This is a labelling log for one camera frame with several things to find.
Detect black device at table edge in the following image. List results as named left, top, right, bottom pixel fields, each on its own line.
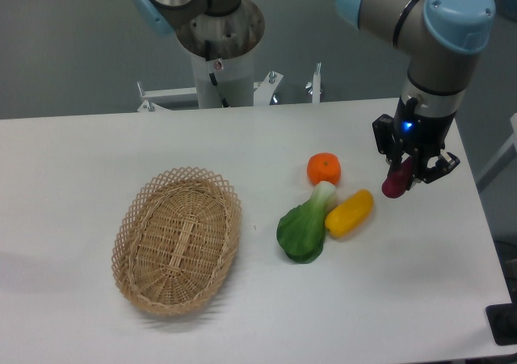
left=485, top=303, right=516, bottom=346

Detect yellow bell pepper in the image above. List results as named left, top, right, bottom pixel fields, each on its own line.
left=324, top=189, right=374, bottom=237

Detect woven wicker basket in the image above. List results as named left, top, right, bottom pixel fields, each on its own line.
left=111, top=167, right=242, bottom=316

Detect white frame at right edge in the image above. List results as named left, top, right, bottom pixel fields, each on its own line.
left=475, top=114, right=516, bottom=193

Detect orange tangerine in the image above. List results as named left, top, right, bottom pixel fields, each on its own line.
left=306, top=153, right=342, bottom=186

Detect purple sweet potato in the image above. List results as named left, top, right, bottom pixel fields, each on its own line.
left=381, top=157, right=413, bottom=199

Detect white mounting frame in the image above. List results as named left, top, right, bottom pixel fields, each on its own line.
left=137, top=61, right=324, bottom=112

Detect green bok choy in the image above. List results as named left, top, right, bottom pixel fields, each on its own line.
left=276, top=181, right=337, bottom=264

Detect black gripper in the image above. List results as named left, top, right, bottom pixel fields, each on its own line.
left=372, top=97, right=460, bottom=190

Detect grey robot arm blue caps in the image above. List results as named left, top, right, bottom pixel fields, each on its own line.
left=133, top=0, right=496, bottom=199

